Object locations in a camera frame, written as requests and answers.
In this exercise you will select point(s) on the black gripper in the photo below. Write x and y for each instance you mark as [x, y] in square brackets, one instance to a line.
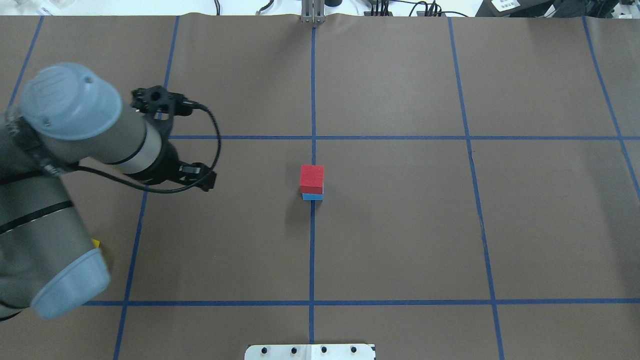
[168, 163]

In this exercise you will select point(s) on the red cube block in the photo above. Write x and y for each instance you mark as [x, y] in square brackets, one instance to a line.
[311, 180]

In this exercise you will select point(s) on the blue cube block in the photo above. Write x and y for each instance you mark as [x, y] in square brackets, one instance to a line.
[312, 197]

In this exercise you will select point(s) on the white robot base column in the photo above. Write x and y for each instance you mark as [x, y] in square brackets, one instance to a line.
[328, 351]

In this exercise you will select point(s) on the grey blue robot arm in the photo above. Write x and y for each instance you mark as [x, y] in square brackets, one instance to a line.
[70, 120]

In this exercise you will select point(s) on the aluminium frame post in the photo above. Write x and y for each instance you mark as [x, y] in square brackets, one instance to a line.
[313, 12]

